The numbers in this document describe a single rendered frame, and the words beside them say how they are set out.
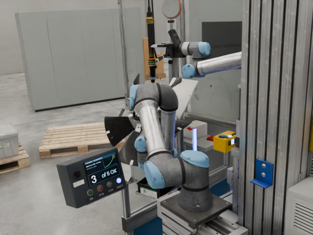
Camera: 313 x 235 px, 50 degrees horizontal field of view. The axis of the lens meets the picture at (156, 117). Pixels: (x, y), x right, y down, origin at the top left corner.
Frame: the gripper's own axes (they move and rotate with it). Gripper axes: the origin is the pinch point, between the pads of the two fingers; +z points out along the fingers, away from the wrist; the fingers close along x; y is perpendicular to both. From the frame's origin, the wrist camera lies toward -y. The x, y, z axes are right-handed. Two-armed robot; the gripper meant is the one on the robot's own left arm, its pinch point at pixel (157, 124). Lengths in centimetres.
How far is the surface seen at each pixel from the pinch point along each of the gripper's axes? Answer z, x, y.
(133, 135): 5.2, 7.5, 18.3
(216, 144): 8.4, 19.0, -33.9
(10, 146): 168, 62, 242
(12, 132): 174, 44, 238
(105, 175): -67, 1, 11
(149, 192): -23.8, 33.9, 5.6
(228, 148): 6.3, 21.9, -41.2
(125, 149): -1.3, 14.3, 23.7
